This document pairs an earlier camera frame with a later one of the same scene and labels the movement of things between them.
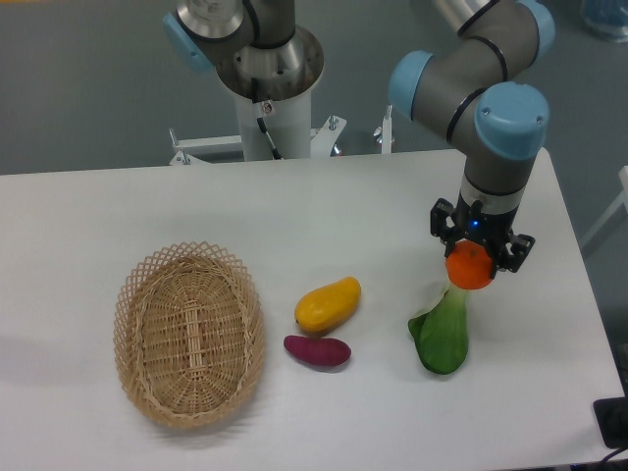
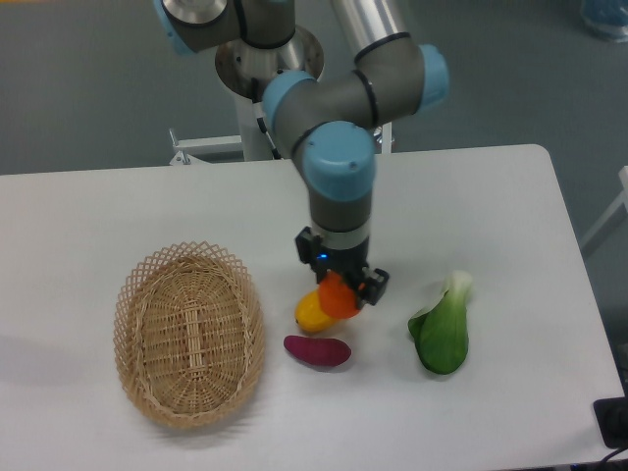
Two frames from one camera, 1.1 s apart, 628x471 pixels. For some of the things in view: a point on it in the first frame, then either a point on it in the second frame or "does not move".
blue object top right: (606, 18) does not move
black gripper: (472, 223) to (350, 263)
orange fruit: (469, 266) to (338, 297)
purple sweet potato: (322, 351) does not move
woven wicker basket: (189, 331) does not move
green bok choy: (442, 334) does not move
